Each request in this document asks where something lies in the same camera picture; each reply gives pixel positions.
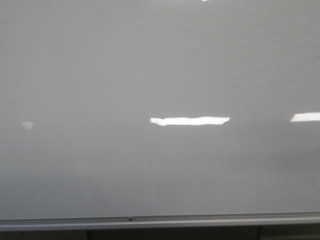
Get white whiteboard with aluminium frame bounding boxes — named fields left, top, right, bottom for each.
left=0, top=0, right=320, bottom=231

